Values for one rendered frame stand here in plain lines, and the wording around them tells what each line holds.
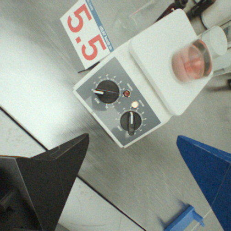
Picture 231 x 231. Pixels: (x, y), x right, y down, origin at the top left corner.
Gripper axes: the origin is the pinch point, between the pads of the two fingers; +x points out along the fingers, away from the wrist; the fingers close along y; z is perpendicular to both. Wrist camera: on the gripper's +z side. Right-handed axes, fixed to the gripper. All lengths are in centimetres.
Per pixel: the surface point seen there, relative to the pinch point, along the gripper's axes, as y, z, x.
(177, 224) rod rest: -13.1, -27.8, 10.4
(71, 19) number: 9.3, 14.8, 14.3
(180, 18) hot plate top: -7.3, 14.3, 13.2
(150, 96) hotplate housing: -3.0, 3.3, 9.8
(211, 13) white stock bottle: -23.1, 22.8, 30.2
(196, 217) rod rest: -18.6, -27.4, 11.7
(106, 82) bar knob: 3.3, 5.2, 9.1
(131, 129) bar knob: -0.4, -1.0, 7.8
